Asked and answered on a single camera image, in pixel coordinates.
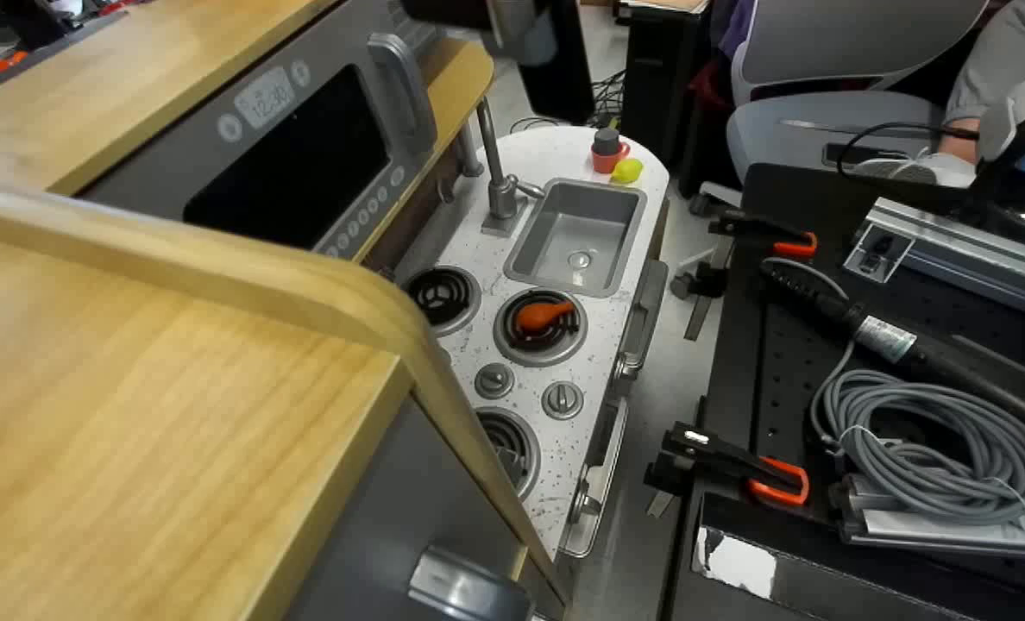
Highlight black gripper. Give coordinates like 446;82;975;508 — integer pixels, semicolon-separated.
517;0;598;128

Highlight red and yellow toy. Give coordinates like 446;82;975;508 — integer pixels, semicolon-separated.
586;140;635;181

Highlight grey toy faucet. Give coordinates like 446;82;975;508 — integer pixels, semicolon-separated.
472;100;538;239

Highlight metal toy sink basin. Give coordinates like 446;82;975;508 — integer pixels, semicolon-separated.
500;176;648;301

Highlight orange toy piece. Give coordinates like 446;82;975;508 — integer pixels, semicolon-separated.
515;297;577;343

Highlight small black clamp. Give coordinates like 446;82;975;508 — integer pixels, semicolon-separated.
669;257;734;346

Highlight black orange bar clamp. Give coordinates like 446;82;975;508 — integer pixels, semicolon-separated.
693;185;825;262
646;421;814;511

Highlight grey toy microwave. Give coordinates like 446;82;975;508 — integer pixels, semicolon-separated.
81;0;442;268

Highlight grey stove knob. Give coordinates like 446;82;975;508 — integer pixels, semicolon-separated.
538;380;586;426
472;359;517;403

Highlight white printed tag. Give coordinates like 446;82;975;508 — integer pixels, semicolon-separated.
851;222;901;281

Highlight black cylindrical tool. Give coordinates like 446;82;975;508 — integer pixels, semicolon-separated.
762;257;1025;445

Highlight person in grey shirt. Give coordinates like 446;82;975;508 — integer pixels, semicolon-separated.
878;0;1025;193

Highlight white paper sticker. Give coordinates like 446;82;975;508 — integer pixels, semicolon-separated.
693;524;782;602

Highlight toy kitchen unit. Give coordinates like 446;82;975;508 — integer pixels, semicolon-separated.
0;0;676;621

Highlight aluminium rail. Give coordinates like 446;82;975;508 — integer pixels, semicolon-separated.
841;197;1025;326

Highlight coiled grey cable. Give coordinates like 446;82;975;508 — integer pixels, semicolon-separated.
809;343;1025;536

